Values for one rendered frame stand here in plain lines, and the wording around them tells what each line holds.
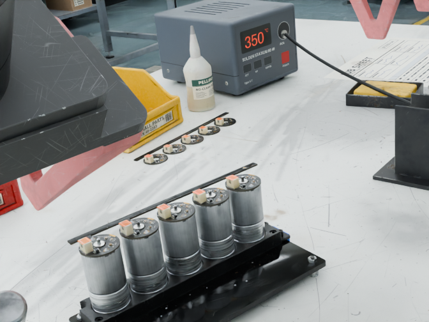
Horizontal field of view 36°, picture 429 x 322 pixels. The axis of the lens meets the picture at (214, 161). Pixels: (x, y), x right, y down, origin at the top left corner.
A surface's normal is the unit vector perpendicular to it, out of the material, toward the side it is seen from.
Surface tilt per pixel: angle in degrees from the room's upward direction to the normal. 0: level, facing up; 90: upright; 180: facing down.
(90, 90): 34
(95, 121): 124
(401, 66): 0
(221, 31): 90
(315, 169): 0
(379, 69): 0
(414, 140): 90
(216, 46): 90
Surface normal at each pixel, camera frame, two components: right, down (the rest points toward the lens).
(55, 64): 0.28, -0.61
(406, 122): -0.61, 0.38
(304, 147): -0.11, -0.91
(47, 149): 0.60, 0.71
